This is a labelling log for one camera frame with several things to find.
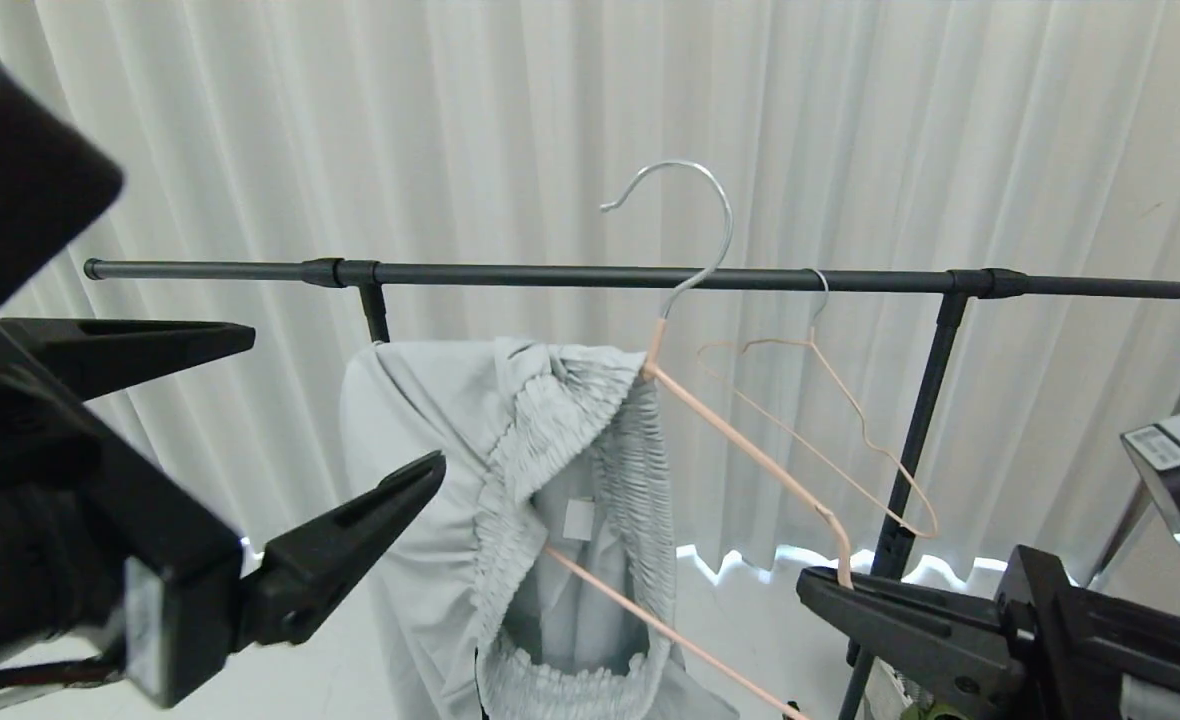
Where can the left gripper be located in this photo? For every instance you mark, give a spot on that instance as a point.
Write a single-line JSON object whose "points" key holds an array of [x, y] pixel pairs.
{"points": [[70, 520]]}

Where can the green garment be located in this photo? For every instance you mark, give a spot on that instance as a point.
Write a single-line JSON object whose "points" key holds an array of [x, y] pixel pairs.
{"points": [[935, 712]]}

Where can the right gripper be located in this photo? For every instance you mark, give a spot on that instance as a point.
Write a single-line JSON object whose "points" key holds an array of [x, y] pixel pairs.
{"points": [[1130, 640]]}

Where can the white laundry basket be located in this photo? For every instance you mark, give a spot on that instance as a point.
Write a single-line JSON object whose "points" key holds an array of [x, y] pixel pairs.
{"points": [[885, 690]]}

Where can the pink clothes hanger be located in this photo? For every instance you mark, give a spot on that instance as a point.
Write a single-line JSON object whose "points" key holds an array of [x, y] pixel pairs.
{"points": [[750, 450], [860, 420]]}

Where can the white curtain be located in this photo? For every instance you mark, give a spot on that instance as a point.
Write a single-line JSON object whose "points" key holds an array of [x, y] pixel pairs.
{"points": [[850, 120]]}

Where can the black clothes rack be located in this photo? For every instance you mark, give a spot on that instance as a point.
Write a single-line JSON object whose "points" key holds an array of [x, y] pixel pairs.
{"points": [[550, 275]]}

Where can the pale grey shorts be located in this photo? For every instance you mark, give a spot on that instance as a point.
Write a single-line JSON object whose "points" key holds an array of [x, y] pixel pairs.
{"points": [[420, 450]]}

